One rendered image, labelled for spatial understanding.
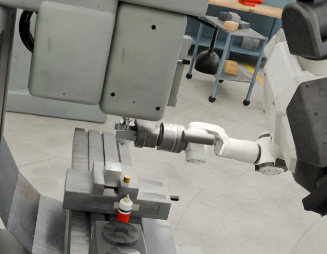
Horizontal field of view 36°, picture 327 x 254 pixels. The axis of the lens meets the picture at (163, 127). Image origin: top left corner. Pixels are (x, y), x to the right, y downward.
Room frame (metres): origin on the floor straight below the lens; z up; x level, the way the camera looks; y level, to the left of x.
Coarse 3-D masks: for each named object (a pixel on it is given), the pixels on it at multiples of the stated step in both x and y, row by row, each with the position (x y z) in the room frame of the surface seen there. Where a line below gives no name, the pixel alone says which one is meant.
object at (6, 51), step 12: (0, 12) 1.17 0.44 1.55; (12, 12) 1.39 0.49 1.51; (0, 24) 1.15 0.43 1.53; (12, 24) 1.39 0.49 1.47; (0, 36) 1.16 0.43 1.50; (12, 36) 1.42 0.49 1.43; (0, 48) 1.17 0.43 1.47; (12, 48) 1.50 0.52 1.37; (0, 60) 1.19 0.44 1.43; (0, 72) 1.22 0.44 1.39; (0, 84) 1.28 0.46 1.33; (0, 96) 1.31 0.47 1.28; (0, 108) 1.34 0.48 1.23; (0, 120) 1.37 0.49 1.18; (0, 132) 1.39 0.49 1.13
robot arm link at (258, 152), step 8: (232, 144) 1.46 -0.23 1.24; (240, 144) 1.48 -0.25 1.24; (248, 144) 1.49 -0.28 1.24; (256, 144) 1.51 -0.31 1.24; (264, 144) 1.51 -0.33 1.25; (232, 152) 1.45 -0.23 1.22; (240, 152) 1.47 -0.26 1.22; (248, 152) 1.47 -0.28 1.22; (256, 152) 1.49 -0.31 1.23; (264, 152) 1.49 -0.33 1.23; (240, 160) 1.48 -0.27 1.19; (248, 160) 1.48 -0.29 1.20; (256, 160) 1.49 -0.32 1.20; (264, 160) 1.47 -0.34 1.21; (272, 160) 1.46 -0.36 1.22; (256, 168) 1.49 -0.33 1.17
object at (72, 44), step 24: (48, 24) 1.21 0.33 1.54; (72, 24) 1.23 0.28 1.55; (96, 24) 1.24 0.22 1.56; (48, 48) 1.21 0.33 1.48; (72, 48) 1.23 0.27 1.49; (96, 48) 1.24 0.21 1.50; (48, 72) 1.22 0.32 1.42; (72, 72) 1.23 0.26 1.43; (96, 72) 1.24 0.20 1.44; (48, 96) 1.22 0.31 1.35; (72, 96) 1.23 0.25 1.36; (96, 96) 1.25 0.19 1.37
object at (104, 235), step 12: (96, 228) 1.04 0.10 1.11; (108, 228) 1.04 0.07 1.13; (120, 228) 1.05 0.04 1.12; (132, 228) 1.06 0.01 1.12; (96, 240) 1.00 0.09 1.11; (108, 240) 1.00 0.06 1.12; (120, 240) 1.00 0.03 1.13; (132, 240) 1.01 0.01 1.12; (96, 252) 0.96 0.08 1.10; (108, 252) 0.94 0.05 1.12; (120, 252) 0.95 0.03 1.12; (132, 252) 0.96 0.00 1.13; (144, 252) 0.99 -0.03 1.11
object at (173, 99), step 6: (186, 36) 1.42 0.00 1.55; (186, 42) 1.40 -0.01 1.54; (186, 48) 1.40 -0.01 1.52; (180, 54) 1.40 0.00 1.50; (186, 54) 1.40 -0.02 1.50; (180, 66) 1.40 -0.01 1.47; (180, 72) 1.40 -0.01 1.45; (174, 78) 1.40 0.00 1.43; (180, 78) 1.40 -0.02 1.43; (174, 84) 1.40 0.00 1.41; (174, 90) 1.40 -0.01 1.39; (174, 96) 1.40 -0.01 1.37; (168, 102) 1.40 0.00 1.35; (174, 102) 1.40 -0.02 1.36
